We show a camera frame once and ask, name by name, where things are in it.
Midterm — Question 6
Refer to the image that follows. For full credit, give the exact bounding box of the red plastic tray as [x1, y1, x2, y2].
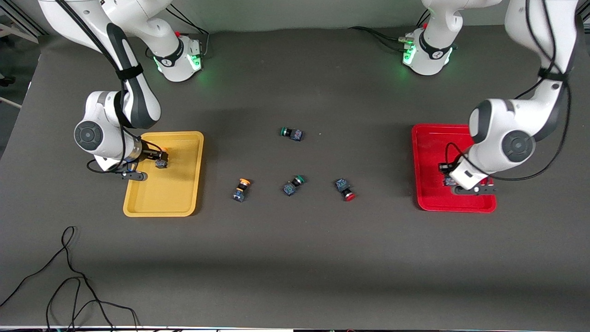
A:
[411, 124, 497, 213]

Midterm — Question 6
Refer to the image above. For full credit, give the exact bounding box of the yellow plastic tray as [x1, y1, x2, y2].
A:
[123, 131, 205, 218]

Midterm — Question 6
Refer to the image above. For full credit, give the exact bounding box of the dark grey table cover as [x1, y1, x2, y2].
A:
[0, 18, 590, 330]

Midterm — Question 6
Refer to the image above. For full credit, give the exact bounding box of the thin black looped cable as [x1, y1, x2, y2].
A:
[45, 277, 140, 332]
[0, 226, 115, 332]

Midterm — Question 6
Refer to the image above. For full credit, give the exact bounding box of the right arm base black cable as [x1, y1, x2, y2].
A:
[164, 6, 211, 59]

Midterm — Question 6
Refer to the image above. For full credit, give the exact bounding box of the arm base black cable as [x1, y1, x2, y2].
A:
[164, 6, 211, 59]
[347, 26, 413, 52]

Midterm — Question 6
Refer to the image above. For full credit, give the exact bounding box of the left arm base black cable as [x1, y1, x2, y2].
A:
[347, 26, 413, 52]

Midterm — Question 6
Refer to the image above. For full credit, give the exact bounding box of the aluminium frame rail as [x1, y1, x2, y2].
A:
[0, 12, 47, 44]

